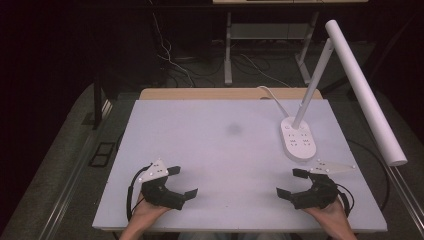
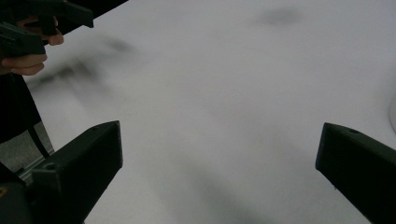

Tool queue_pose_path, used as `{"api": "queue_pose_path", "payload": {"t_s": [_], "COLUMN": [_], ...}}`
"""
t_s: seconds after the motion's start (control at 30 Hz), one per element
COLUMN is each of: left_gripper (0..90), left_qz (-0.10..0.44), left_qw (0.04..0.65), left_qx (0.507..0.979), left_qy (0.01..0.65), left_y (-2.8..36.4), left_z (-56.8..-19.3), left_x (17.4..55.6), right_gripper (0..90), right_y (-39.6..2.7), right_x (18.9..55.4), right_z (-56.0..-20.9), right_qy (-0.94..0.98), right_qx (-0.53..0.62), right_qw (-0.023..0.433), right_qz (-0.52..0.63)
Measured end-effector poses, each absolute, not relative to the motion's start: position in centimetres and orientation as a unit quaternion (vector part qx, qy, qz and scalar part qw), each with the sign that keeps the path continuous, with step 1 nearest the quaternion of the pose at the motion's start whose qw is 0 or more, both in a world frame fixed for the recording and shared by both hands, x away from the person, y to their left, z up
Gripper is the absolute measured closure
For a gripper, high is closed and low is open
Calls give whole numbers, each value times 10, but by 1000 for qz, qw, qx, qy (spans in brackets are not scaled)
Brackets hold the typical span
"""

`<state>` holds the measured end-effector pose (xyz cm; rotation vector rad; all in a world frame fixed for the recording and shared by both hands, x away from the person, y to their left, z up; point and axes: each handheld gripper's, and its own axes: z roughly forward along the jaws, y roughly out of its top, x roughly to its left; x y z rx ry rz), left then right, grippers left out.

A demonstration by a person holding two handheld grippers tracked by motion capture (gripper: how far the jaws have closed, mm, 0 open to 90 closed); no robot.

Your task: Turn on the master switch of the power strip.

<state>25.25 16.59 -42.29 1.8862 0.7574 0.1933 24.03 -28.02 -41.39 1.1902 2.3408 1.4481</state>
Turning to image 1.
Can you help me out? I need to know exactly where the person's right hand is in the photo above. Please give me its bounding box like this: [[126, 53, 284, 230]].
[[301, 199, 349, 229]]

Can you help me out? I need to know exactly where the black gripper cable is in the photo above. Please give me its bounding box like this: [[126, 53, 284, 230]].
[[335, 183, 356, 218], [125, 164, 153, 223]]

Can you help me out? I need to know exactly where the metal floor rail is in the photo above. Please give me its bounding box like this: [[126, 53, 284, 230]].
[[39, 99, 114, 240], [385, 164, 424, 236]]

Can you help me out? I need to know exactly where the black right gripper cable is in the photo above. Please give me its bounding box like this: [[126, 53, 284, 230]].
[[335, 183, 356, 218]]

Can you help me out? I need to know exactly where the white metal desk frame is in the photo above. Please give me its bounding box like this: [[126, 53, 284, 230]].
[[223, 11, 322, 86]]

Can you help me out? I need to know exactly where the white desk lamp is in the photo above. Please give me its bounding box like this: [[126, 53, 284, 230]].
[[280, 19, 409, 167]]

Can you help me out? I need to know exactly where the white floor cable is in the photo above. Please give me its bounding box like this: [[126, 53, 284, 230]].
[[147, 0, 196, 88]]

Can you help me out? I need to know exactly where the white table board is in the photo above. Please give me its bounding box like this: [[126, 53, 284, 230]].
[[92, 98, 389, 233]]

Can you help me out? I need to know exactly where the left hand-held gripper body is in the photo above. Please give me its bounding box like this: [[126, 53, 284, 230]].
[[138, 159, 187, 211]]

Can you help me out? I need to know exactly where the long black floor cable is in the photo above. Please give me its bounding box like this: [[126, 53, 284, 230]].
[[346, 137, 391, 213]]

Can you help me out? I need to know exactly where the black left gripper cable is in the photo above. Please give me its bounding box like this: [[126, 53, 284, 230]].
[[125, 164, 153, 223]]

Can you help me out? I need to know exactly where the white lamp cable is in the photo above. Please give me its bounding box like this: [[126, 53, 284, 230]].
[[256, 85, 291, 120]]

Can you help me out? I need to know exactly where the person's left hand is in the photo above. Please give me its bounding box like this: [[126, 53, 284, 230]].
[[130, 198, 171, 229]]

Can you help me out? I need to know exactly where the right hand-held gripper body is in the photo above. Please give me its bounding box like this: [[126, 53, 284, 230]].
[[289, 159, 356, 211]]

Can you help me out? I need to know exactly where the black rectangular frame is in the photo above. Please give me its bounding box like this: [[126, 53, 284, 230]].
[[88, 141, 116, 168]]

